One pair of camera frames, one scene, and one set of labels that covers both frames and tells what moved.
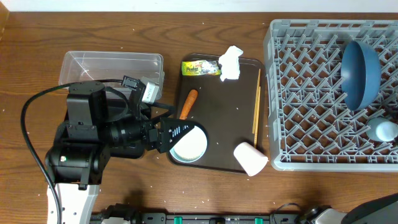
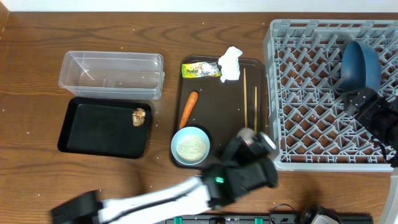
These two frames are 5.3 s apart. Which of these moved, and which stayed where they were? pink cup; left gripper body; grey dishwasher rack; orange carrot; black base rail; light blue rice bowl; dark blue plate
Moved: left gripper body; pink cup
Stayed: grey dishwasher rack; orange carrot; black base rail; light blue rice bowl; dark blue plate
